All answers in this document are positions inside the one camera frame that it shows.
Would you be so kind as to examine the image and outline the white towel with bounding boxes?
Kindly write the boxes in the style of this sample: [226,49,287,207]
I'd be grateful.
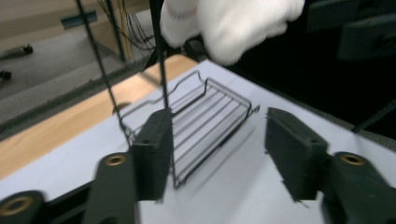
[160,0,306,67]

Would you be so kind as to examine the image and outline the small grey rectangular plate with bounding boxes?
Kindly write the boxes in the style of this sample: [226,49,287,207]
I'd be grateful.
[60,10,98,31]

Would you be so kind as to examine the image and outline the wooden table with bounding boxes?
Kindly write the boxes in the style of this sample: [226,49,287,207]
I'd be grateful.
[0,53,201,182]

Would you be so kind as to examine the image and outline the office chair base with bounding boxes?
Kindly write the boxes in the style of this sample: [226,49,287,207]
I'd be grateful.
[0,43,35,82]

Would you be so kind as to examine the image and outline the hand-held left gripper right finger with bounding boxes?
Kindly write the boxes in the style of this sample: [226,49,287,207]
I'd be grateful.
[263,106,396,224]

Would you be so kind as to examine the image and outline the hanging black cables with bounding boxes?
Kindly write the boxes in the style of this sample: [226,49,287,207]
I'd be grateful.
[95,0,157,52]

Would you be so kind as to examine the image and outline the black metal frame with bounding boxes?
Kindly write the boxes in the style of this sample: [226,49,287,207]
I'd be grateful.
[351,98,396,134]

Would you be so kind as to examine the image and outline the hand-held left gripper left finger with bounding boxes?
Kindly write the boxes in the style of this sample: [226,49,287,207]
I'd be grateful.
[81,108,175,224]

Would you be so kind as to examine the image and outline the dark curtain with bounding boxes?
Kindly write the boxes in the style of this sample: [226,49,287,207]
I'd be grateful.
[230,0,396,138]

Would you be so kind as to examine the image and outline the black wire rack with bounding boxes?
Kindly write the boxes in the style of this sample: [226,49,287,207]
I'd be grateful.
[75,0,262,190]

